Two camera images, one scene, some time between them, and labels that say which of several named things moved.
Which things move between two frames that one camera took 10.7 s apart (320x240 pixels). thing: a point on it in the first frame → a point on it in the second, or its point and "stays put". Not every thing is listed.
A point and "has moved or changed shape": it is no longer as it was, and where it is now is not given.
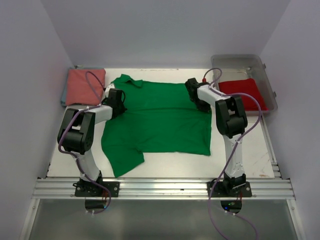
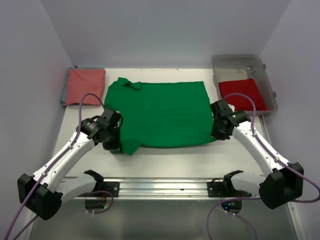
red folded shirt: [248, 86] stays put
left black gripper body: [121, 107] → [113, 140]
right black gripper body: [201, 105] → [217, 133]
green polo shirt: [160, 118] has moved or changed shape
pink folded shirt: [85, 86] stays put
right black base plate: [226, 189] stays put
